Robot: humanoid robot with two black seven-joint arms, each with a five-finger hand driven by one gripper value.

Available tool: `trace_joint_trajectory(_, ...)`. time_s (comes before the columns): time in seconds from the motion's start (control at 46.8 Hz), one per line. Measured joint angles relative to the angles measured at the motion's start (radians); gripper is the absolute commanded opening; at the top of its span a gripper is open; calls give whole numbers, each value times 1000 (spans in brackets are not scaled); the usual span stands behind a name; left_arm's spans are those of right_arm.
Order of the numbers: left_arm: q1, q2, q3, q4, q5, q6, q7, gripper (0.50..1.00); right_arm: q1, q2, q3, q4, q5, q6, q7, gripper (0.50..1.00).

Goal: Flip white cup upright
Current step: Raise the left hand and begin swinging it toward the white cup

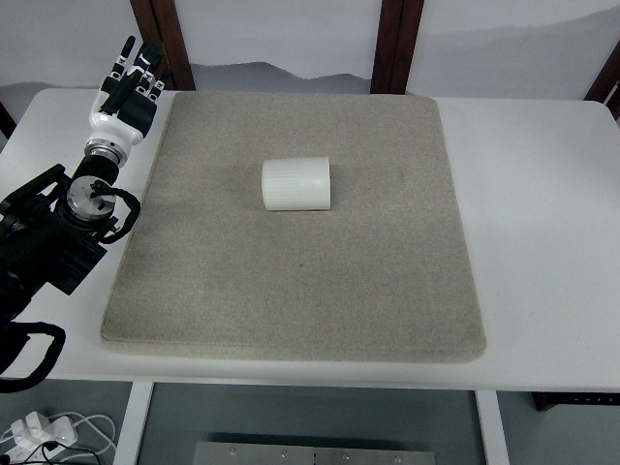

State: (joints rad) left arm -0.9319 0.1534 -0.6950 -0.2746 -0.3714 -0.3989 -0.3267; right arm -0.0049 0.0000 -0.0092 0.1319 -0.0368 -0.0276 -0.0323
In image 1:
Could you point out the white robotic hand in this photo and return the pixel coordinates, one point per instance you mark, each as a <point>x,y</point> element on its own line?
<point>119,113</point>

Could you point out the white ribbed cup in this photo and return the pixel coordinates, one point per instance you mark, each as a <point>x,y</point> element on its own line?
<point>296,184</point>

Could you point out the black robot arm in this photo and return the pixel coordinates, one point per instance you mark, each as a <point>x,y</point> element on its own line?
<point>56,227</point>

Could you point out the beige felt mat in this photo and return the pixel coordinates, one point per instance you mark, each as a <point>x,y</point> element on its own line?
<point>384,275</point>

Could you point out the white power strip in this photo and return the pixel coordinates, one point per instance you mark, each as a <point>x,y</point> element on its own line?
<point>36,437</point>

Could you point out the dark brown furniture foot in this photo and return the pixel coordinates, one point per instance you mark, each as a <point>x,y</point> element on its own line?
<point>545,400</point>

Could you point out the left brown wooden post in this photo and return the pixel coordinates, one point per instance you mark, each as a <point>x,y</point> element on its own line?
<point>158,23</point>

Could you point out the brown wooden post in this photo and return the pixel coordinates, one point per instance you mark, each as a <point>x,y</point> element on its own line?
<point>605,88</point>
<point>158,23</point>
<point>397,36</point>

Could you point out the middle brown wooden post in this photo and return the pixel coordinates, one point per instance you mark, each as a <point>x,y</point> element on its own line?
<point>397,36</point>

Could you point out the white table leg frame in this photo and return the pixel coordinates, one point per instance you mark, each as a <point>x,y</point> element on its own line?
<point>130,437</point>

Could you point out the right brown wooden post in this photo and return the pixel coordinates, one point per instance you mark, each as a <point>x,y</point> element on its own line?
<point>605,88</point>

